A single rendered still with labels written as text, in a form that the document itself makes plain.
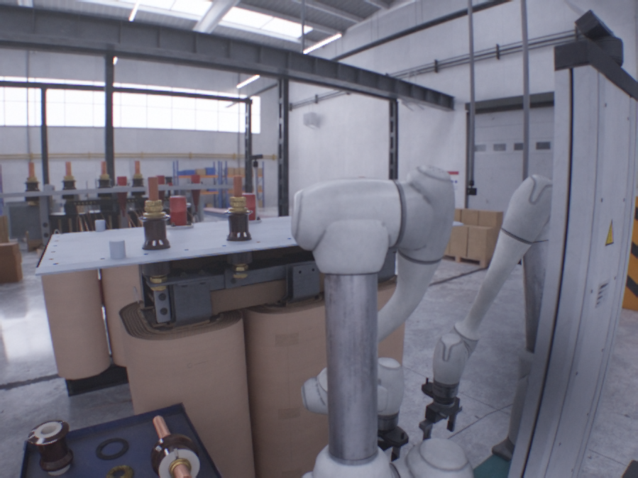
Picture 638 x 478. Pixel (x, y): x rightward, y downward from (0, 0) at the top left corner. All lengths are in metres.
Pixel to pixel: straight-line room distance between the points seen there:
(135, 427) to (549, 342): 1.05
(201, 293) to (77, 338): 1.79
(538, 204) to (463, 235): 6.43
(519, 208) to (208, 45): 9.50
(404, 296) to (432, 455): 0.35
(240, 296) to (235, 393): 0.35
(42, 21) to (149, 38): 2.30
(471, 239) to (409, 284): 6.63
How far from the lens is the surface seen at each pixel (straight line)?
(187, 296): 1.20
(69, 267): 0.98
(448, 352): 1.23
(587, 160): 0.66
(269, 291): 1.43
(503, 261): 1.12
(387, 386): 1.04
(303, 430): 1.63
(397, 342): 1.82
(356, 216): 0.63
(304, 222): 0.63
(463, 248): 7.52
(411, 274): 0.78
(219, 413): 1.37
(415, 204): 0.67
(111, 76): 9.84
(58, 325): 2.89
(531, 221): 1.08
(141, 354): 1.25
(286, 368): 1.44
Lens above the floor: 1.54
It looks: 9 degrees down
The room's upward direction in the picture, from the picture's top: straight up
